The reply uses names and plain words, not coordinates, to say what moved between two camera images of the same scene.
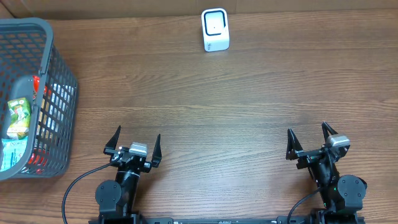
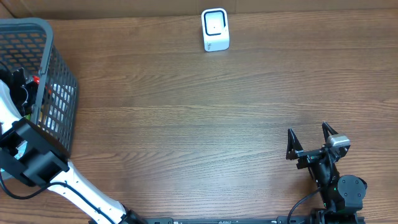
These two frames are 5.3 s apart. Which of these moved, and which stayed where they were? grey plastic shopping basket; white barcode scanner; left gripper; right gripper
Moved: left gripper
Stayed: right gripper; grey plastic shopping basket; white barcode scanner
